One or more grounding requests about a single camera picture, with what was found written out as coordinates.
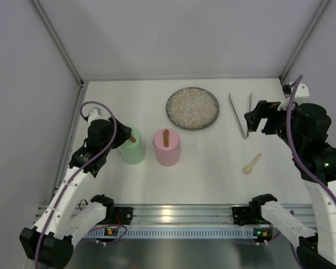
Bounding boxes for pink round lid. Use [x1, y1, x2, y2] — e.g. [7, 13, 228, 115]
[153, 128, 180, 153]

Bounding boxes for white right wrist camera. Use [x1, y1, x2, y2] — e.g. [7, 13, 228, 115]
[278, 82, 310, 110]

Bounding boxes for aluminium frame rail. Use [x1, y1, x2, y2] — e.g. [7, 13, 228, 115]
[30, 0, 86, 113]

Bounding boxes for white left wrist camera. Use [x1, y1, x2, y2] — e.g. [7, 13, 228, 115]
[87, 107, 102, 124]

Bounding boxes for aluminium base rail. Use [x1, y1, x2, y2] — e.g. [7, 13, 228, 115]
[33, 203, 317, 226]

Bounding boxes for metal tongs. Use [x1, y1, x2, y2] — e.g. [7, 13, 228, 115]
[228, 92, 253, 140]

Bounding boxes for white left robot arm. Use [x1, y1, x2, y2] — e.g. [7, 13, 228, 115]
[19, 117, 133, 268]

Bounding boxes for green cylindrical container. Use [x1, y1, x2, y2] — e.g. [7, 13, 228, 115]
[118, 140, 145, 165]

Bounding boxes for speckled ceramic plate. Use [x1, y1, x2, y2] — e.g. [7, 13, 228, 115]
[165, 87, 220, 131]

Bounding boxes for pink cylindrical container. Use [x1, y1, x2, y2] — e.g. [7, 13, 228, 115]
[154, 144, 180, 167]

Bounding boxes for green round lid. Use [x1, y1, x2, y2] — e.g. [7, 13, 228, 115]
[119, 126, 142, 150]

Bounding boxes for white slotted cable duct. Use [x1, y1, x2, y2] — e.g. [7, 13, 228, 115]
[81, 226, 272, 239]

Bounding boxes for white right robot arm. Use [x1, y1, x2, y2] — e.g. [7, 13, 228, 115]
[244, 100, 336, 268]

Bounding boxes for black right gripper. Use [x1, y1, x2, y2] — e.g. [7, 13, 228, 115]
[244, 98, 301, 150]

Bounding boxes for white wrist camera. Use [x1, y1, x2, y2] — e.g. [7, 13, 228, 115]
[87, 107, 102, 124]
[278, 82, 310, 110]

